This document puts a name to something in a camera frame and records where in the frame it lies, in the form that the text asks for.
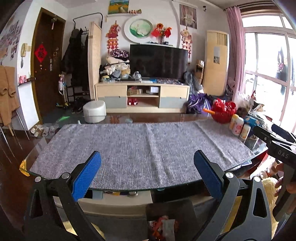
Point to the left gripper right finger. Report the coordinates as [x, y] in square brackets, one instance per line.
[211, 174]

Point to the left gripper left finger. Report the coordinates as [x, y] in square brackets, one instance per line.
[81, 182]

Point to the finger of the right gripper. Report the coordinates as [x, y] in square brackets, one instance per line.
[272, 140]
[290, 137]

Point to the black trash bin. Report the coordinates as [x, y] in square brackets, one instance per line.
[174, 220]

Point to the yellow lotion bottle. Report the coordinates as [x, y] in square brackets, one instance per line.
[233, 121]

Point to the red plastic basket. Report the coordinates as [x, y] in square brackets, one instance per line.
[223, 110]

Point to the orange stick in basket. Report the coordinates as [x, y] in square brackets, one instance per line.
[209, 111]

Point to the pink curtain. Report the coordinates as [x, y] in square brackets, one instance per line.
[237, 35]

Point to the grey woven table mat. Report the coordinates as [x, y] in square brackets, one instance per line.
[141, 156]

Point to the purple bag on floor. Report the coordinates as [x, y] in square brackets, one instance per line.
[197, 102]

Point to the beige standing air conditioner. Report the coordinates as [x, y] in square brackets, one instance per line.
[216, 63]

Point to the beige TV cabinet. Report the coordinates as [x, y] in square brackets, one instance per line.
[139, 97]

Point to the brown coat on chair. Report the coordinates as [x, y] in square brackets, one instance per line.
[9, 98]

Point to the pile of clothes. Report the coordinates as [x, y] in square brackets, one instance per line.
[117, 68]

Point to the dark wooden door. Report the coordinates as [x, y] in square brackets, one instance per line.
[49, 30]

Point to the black television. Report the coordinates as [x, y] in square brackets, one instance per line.
[158, 61]

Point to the cream folding screen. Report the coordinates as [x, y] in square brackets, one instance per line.
[94, 57]

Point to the red door decoration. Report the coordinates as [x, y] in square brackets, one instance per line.
[41, 53]

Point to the round green wall picture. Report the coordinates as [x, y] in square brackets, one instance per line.
[138, 30]

